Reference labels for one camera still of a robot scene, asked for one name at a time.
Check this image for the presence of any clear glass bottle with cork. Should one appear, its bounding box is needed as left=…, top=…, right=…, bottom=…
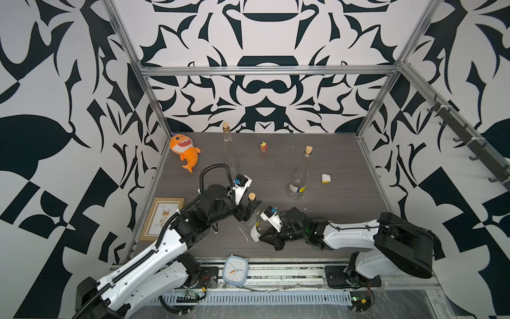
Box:
left=223, top=122, right=240, bottom=178

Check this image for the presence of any small clear bottle with cork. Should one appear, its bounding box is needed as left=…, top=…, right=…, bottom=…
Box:
left=244, top=193, right=262, bottom=242

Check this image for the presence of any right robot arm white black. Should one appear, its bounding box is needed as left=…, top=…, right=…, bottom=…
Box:
left=250, top=207, right=442, bottom=284

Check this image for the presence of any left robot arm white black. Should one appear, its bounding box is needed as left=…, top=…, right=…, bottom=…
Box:
left=74, top=184, right=261, bottom=318

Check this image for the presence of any tall clear bottle yellow label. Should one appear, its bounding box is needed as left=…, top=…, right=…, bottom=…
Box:
left=288, top=146, right=313, bottom=199

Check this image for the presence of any light blue alarm clock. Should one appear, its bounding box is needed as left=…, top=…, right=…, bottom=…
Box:
left=222, top=256, right=249, bottom=287

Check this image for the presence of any small red yellow toy figure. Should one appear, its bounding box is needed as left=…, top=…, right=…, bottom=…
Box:
left=260, top=141, right=268, bottom=153

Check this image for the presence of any orange shark plush toy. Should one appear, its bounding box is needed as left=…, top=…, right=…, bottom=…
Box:
left=169, top=134, right=201, bottom=173

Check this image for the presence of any green circuit board right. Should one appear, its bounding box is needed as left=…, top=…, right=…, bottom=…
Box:
left=349, top=289, right=374, bottom=312

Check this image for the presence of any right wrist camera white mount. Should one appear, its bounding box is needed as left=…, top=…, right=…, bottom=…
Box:
left=261, top=205, right=284, bottom=233

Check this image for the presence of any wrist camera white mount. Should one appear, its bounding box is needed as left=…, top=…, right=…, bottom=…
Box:
left=261, top=205, right=284, bottom=233
left=231, top=174, right=252, bottom=205

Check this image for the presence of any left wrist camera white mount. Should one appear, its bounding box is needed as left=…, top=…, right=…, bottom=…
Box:
left=231, top=174, right=252, bottom=205

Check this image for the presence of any white slotted cable duct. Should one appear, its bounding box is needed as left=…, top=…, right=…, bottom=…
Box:
left=163, top=291, right=352, bottom=307

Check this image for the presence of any wooden picture frame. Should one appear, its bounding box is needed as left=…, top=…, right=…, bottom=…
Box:
left=138, top=198, right=185, bottom=241

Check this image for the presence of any circuit board with wires left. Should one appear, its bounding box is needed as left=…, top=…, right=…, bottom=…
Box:
left=175, top=287, right=207, bottom=304

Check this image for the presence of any black corrugated cable hose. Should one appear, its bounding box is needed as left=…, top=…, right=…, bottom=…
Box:
left=71, top=163, right=234, bottom=319

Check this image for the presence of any black wall hook rack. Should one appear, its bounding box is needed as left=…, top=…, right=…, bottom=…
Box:
left=427, top=94, right=509, bottom=192

